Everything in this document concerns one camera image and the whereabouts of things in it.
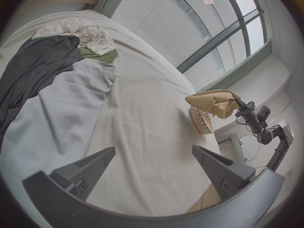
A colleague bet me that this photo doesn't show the window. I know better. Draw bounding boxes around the window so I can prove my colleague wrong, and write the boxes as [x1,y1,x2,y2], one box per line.
[110,0,272,92]

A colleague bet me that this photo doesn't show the green garment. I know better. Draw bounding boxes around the green garment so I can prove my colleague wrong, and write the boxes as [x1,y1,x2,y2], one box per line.
[78,47,118,64]

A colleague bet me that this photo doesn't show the black garment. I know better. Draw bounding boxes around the black garment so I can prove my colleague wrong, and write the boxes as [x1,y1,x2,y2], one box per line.
[0,35,84,149]

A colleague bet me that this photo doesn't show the pale blue garment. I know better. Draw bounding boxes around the pale blue garment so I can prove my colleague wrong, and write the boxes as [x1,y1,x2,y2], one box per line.
[0,60,117,175]

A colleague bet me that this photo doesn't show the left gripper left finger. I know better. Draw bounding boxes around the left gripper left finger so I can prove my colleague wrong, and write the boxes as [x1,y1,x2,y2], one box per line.
[49,147,116,201]

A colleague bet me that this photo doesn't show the tan shorts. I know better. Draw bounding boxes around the tan shorts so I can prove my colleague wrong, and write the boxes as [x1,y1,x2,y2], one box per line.
[185,89,243,120]

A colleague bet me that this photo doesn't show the round woven basket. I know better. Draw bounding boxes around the round woven basket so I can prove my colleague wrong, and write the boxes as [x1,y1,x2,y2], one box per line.
[190,105,215,135]

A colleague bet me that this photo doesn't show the white garment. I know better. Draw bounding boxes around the white garment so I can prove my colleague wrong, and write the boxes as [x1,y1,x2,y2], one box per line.
[32,18,116,56]

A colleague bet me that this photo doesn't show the bed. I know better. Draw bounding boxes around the bed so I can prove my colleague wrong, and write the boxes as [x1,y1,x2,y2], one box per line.
[0,0,222,217]

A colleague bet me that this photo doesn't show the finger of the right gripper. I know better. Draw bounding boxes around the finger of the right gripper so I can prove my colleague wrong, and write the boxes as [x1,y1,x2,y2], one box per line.
[232,95,247,111]

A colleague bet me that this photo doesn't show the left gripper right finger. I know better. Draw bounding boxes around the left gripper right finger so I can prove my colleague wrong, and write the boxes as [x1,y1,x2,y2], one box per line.
[191,145,256,201]

